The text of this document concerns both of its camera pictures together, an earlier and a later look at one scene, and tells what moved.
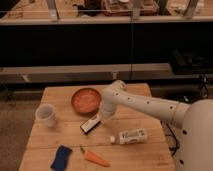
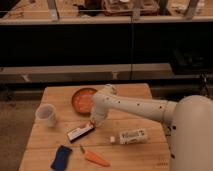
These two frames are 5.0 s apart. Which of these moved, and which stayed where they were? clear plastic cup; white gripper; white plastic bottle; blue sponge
Moved: white gripper
Stayed: white plastic bottle; clear plastic cup; blue sponge
